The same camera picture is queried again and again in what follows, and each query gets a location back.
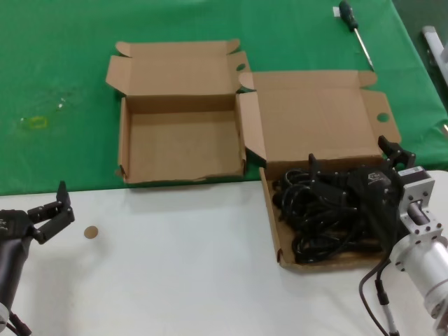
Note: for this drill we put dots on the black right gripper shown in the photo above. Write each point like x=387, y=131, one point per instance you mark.
x=378, y=196

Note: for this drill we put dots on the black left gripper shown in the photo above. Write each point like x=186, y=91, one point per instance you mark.
x=14, y=266

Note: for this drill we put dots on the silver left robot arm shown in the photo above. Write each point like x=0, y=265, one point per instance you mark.
x=3, y=311

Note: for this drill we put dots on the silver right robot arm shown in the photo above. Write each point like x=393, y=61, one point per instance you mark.
x=427, y=259

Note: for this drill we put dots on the wide cardboard box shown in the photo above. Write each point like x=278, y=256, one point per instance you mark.
x=315, y=115

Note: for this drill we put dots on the cardboard box with torn rim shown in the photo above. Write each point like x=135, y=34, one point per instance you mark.
x=175, y=147

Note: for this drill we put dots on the round cardboard disc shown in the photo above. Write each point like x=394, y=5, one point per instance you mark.
x=91, y=232

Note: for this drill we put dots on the white aluminium profile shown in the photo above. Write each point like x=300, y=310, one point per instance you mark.
x=434, y=42

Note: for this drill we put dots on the small white paper tag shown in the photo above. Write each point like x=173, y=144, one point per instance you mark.
x=335, y=12

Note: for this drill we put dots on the green tablecloth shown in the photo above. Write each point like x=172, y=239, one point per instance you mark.
x=52, y=52

